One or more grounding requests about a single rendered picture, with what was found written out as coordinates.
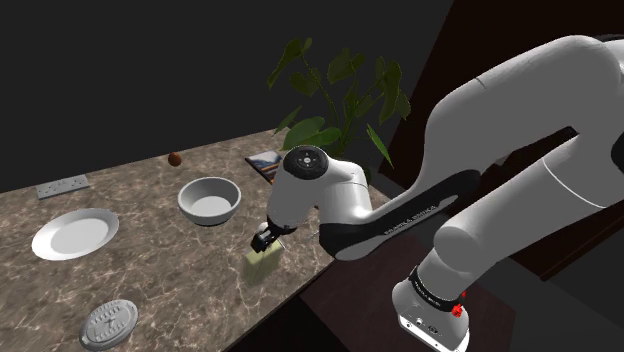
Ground pale green box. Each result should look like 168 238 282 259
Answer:
244 239 284 286

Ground grey bowl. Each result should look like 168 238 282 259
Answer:
177 176 243 227

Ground book with picture cover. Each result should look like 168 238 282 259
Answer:
244 149 285 185

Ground dark robot stand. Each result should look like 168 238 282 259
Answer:
299 232 517 352

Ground green leafy houseplant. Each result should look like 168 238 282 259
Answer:
266 36 412 169

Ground white plate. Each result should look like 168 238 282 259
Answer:
31 207 120 262

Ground grey flat remote control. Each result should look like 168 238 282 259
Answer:
35 173 91 201

